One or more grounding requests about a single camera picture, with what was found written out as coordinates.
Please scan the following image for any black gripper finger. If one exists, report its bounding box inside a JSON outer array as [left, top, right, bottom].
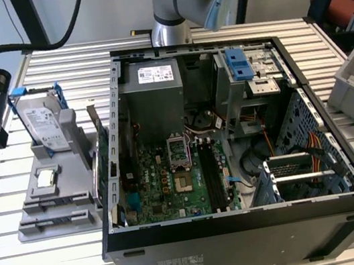
[[0, 63, 23, 149]]

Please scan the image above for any RAM stick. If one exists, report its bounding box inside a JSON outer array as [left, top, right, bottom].
[[40, 196, 75, 211], [34, 214, 74, 230]]

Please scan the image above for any black RAM slot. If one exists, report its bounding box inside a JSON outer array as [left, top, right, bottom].
[[204, 138, 227, 212], [200, 139, 223, 213], [207, 137, 231, 211], [197, 139, 219, 213]]

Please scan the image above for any hard disk in blue carrier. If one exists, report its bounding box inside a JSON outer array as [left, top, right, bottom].
[[5, 79, 76, 163]]

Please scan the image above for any silver CPU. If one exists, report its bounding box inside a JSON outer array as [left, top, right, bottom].
[[35, 169, 58, 190]]

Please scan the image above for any grey parts rack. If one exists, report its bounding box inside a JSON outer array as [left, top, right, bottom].
[[0, 105, 112, 245]]

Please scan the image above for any green graphics card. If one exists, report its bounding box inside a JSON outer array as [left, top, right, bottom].
[[78, 96, 123, 210]]

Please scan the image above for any grey power supply unit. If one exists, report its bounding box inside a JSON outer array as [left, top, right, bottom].
[[117, 54, 192, 148]]

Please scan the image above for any metal socket cover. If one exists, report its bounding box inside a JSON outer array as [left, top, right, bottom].
[[165, 132, 193, 172]]

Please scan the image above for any green motherboard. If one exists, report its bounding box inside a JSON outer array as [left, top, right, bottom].
[[111, 129, 245, 230]]

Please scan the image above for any CPU socket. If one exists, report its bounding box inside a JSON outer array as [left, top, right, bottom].
[[172, 170, 195, 195]]

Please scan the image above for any black round cooler fan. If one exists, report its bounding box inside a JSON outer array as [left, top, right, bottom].
[[186, 107, 218, 134]]

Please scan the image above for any blue plastic drive latch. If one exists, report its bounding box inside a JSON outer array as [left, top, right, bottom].
[[223, 45, 252, 83]]

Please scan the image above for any black PC case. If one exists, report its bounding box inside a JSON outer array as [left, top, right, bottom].
[[68, 10, 354, 265]]

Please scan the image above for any grey metal drive bay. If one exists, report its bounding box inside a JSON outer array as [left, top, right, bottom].
[[209, 39, 289, 106]]

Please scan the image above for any metal disk bay cage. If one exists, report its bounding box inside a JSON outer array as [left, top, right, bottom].
[[246, 146, 344, 207]]

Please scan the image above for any thick black cable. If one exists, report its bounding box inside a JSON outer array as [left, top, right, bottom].
[[0, 0, 95, 58]]

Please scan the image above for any yellow tipped black cable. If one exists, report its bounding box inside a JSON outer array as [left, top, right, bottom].
[[129, 27, 152, 37]]

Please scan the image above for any thin wire locking lever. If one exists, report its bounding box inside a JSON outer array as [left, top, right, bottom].
[[182, 133, 194, 169]]

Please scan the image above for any orange yellow wire bundle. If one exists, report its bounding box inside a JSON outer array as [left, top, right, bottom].
[[301, 131, 330, 192]]

